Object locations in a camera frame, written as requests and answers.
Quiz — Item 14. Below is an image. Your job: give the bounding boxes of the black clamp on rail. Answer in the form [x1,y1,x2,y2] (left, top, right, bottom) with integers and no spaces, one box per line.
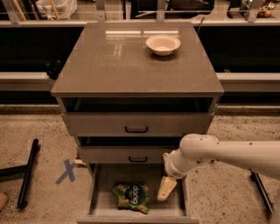
[45,60,61,80]

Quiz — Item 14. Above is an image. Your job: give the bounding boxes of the grey drawer cabinet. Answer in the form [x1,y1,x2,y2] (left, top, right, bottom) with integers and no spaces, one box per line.
[51,22,225,165]

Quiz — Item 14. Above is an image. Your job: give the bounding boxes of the bottom grey drawer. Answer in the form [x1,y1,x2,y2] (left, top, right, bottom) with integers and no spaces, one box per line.
[77,164,199,224]

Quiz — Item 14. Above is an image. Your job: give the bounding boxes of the middle grey drawer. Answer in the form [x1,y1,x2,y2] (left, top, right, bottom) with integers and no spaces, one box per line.
[77,136,181,164]

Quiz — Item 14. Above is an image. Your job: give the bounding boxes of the white bowl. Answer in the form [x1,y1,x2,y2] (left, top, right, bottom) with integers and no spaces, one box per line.
[145,34,181,56]

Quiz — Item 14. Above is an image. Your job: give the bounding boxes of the black stand leg right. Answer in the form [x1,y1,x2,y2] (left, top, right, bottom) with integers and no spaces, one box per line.
[250,172,274,217]

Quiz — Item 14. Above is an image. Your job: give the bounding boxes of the grey drawer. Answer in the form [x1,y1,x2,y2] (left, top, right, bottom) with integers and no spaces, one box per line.
[77,136,181,164]
[77,164,199,224]
[62,97,214,137]

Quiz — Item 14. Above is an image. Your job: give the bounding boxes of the brown shoe tip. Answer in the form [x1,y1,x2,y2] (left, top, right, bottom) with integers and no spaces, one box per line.
[0,192,8,211]

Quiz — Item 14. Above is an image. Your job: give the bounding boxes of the green rice chip bag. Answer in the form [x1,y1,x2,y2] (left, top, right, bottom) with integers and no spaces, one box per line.
[112,183,150,214]

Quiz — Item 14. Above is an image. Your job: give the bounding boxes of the top grey drawer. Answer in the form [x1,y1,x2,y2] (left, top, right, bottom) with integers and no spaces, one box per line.
[62,97,214,137]

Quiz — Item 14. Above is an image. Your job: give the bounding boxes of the black stand leg left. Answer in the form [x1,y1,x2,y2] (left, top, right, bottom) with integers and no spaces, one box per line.
[0,138,40,209]

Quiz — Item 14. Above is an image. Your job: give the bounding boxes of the black stand leg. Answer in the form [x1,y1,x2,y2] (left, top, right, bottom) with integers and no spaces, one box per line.
[0,138,40,209]
[250,172,274,217]

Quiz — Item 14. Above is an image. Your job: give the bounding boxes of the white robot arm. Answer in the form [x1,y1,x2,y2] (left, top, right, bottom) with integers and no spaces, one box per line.
[157,134,280,201]

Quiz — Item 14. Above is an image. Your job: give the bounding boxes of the blue tape cross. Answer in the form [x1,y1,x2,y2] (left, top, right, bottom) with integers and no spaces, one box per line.
[55,159,76,185]

